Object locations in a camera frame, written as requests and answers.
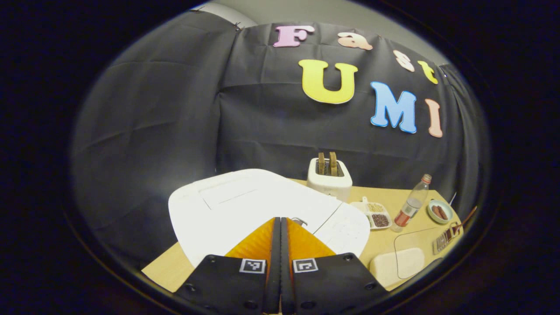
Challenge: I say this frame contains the cream rounded board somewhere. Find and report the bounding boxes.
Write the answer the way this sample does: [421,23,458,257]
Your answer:
[369,247,426,288]

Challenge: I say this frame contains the clear wire chopstick holder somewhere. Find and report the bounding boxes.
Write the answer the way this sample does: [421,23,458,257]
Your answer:
[432,221,462,255]

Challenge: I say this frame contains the white toaster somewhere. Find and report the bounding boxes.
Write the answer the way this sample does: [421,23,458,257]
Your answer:
[306,157,353,203]

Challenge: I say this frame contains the clear plastic bottle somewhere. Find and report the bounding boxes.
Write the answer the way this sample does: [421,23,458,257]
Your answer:
[391,174,433,233]

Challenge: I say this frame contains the light green plate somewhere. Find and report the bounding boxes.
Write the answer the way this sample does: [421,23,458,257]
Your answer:
[427,199,454,225]

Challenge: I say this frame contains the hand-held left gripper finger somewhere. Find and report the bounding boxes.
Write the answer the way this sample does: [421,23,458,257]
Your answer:
[174,217,281,315]
[280,217,388,315]

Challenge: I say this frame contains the white rice cooker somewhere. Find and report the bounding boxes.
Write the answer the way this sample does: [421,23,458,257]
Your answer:
[168,168,371,268]

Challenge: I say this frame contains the clear plastic sheet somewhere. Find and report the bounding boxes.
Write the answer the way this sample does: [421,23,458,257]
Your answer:
[394,227,442,279]

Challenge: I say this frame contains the white divided rice dish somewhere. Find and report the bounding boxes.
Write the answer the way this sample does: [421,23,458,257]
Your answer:
[350,197,392,231]

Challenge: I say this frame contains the brown wooden spoon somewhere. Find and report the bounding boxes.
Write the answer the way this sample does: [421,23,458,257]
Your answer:
[453,206,477,232]

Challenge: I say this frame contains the black backdrop cloth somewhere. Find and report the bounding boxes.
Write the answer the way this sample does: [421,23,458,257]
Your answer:
[72,11,490,263]

